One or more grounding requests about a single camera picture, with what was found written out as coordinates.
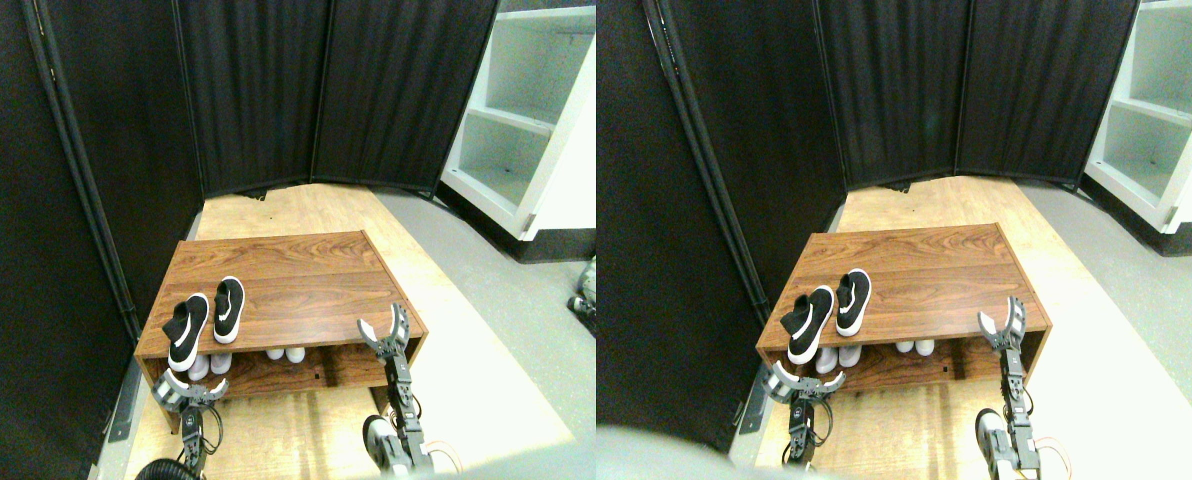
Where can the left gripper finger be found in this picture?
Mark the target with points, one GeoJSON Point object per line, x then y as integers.
{"type": "Point", "coordinates": [212, 393]}
{"type": "Point", "coordinates": [168, 398]}
{"type": "Point", "coordinates": [828, 384]}
{"type": "Point", "coordinates": [782, 390]}

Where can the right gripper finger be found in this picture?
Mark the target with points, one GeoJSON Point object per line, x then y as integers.
{"type": "Point", "coordinates": [988, 326]}
{"type": "Point", "coordinates": [402, 325]}
{"type": "Point", "coordinates": [370, 333]}
{"type": "Point", "coordinates": [1019, 318]}

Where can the black shoe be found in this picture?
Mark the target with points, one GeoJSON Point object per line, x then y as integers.
{"type": "Point", "coordinates": [228, 310]}
{"type": "Point", "coordinates": [808, 328]}
{"type": "Point", "coordinates": [853, 302]}
{"type": "Point", "coordinates": [188, 335]}

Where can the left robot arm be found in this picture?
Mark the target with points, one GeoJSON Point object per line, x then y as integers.
{"type": "Point", "coordinates": [804, 445]}
{"type": "Point", "coordinates": [193, 455]}

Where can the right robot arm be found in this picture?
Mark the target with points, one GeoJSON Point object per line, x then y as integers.
{"type": "Point", "coordinates": [996, 440]}
{"type": "Point", "coordinates": [384, 445]}

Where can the brown shoe rack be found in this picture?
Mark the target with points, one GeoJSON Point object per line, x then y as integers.
{"type": "Point", "coordinates": [306, 275]}
{"type": "Point", "coordinates": [941, 265]}

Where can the black curtain stand pole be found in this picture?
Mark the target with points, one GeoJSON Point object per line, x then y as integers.
{"type": "Point", "coordinates": [78, 170]}
{"type": "Point", "coordinates": [701, 165]}

